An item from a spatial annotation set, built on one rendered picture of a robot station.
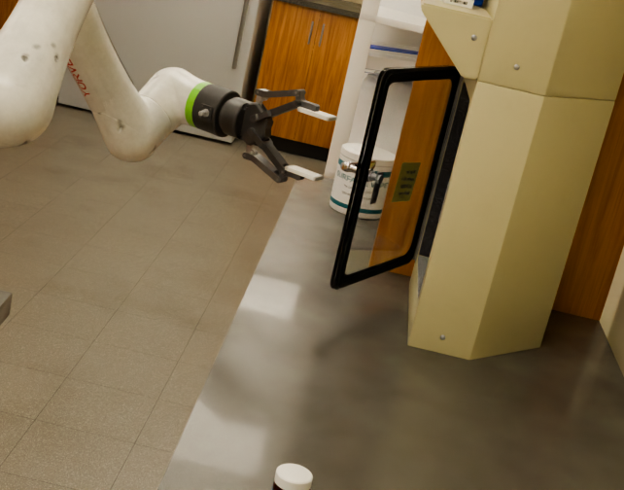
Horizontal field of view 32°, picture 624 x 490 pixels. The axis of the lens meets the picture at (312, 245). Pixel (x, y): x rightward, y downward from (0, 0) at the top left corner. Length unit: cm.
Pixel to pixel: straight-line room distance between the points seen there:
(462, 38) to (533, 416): 61
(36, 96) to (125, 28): 534
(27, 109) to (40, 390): 204
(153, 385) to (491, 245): 200
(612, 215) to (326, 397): 83
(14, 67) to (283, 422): 62
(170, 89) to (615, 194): 90
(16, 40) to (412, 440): 80
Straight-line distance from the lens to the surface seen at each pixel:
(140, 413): 345
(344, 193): 254
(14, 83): 155
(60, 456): 318
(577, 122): 187
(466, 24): 175
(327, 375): 170
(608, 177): 220
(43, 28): 163
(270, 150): 204
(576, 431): 176
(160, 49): 685
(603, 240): 224
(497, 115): 177
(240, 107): 206
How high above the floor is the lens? 165
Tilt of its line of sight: 18 degrees down
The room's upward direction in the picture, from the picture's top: 13 degrees clockwise
